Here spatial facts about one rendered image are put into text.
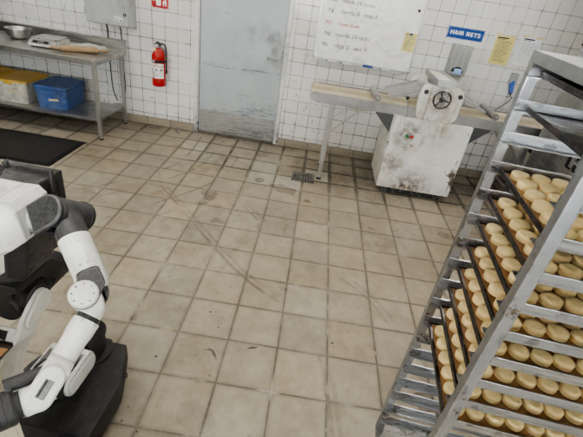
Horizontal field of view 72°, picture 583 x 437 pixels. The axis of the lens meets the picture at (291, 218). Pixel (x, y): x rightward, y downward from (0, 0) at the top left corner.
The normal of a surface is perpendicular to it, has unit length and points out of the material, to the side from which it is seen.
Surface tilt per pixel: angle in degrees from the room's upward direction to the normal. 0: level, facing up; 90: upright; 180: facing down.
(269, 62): 90
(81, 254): 34
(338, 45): 90
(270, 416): 0
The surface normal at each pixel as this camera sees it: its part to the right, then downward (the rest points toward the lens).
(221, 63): -0.08, 0.51
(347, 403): 0.14, -0.85
